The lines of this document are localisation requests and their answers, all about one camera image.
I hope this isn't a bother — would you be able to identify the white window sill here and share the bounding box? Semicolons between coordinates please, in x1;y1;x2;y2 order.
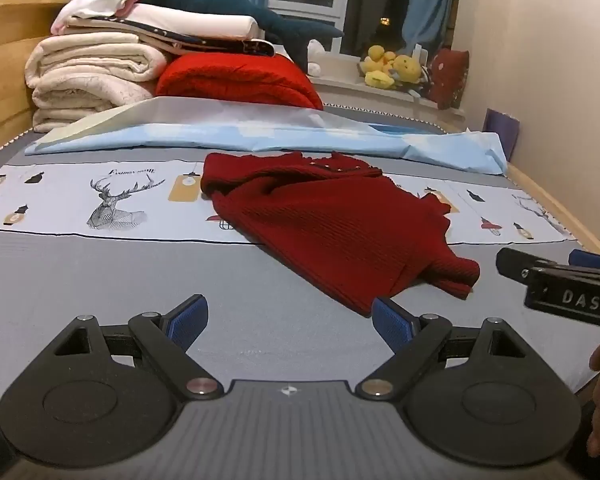
307;52;468;122

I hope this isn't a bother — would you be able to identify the small white plush toy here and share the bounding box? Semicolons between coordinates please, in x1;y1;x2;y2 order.
306;40;327;77

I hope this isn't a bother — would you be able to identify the white folded quilt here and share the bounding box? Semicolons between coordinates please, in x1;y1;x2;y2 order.
62;2;259;42

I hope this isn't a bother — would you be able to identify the blue shark plush toy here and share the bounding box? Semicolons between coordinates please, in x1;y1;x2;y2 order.
142;0;346;75

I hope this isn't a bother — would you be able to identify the wooden headboard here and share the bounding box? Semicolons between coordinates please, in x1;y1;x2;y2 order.
0;0;73;162

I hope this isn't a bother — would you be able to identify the cream folded blanket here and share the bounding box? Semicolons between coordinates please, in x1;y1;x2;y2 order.
24;32;169;134

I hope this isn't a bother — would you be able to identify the light blue bed sheet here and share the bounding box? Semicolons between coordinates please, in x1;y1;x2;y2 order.
24;96;510;177

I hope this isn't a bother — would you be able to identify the red folded blanket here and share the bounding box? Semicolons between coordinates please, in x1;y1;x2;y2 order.
155;52;325;111

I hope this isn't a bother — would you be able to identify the dark red cushion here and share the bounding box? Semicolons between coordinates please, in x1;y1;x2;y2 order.
426;47;471;111

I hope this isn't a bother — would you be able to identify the purple box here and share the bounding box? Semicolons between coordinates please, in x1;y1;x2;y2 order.
482;108;521;161

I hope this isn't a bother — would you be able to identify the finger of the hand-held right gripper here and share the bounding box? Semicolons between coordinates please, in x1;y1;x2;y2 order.
496;247;571;287
568;249;600;272

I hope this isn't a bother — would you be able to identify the dark red knitted sweater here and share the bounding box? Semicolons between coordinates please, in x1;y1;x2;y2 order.
200;151;482;317

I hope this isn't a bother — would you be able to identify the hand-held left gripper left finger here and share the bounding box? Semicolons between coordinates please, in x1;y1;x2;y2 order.
55;294;226;401

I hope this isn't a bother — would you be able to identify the dark striped plush toy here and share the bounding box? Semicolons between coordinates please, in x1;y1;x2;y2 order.
410;66;436;103

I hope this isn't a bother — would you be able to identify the navy patterned folded cloth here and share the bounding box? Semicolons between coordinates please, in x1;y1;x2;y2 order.
105;17;276;59

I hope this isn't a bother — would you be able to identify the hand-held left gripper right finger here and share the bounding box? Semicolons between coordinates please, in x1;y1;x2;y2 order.
355;297;526;402

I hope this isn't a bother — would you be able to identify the wooden bed side rail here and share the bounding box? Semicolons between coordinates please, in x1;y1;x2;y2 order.
505;162;600;257

